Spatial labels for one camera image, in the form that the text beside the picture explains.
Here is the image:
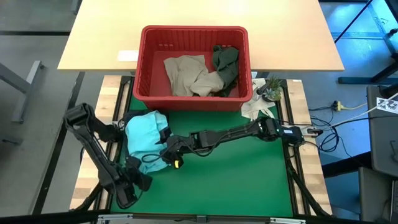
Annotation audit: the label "yellow power plug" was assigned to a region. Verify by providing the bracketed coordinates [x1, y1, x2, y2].
[331, 100, 368, 112]

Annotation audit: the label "dark grey shorts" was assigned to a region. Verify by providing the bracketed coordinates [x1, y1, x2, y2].
[119, 111, 171, 170]

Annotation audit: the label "white paper label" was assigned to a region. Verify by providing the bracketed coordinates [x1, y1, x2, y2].
[116, 50, 140, 62]

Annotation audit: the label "light wooden desk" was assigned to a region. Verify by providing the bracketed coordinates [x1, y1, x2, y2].
[57, 0, 345, 73]

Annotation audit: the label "white fiducial marker tag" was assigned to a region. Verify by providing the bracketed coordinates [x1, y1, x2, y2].
[375, 96, 398, 113]

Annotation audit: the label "clear spray bottle black cap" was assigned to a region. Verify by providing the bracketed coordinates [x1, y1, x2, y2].
[255, 81, 272, 101]

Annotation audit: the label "beige garment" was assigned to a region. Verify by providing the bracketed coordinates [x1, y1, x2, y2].
[164, 55, 224, 98]

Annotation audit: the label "small potted succulent plant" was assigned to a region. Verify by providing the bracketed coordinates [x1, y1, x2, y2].
[262, 76, 283, 103]

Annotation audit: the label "red plastic laundry bin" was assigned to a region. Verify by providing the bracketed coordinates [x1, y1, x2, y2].
[132, 25, 253, 112]

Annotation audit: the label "teal shorts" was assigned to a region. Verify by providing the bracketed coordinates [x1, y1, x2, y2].
[124, 111, 171, 175]

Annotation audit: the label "cream canvas tote bag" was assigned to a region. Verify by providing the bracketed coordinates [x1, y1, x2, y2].
[241, 77, 279, 121]

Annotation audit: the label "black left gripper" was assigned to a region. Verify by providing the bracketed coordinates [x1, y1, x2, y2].
[123, 155, 154, 200]

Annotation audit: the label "green work mat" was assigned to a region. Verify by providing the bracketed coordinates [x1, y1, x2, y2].
[70, 74, 333, 224]

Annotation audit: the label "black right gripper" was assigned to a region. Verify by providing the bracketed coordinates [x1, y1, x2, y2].
[155, 126, 195, 170]

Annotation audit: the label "light wooden side board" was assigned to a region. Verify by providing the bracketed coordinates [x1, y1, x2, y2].
[281, 79, 333, 215]
[70, 75, 131, 210]

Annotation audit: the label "black equipment cart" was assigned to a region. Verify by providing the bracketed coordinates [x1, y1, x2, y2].
[366, 83, 398, 179]

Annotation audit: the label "black floor cables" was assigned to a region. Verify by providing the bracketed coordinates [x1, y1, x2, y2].
[308, 105, 398, 156]

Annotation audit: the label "dark desk foot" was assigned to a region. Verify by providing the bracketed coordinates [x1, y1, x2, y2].
[337, 52, 398, 85]

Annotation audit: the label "dark green garment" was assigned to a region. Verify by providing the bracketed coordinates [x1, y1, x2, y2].
[211, 45, 240, 98]

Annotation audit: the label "grey desk leg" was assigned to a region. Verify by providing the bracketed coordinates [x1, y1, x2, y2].
[0, 60, 45, 124]

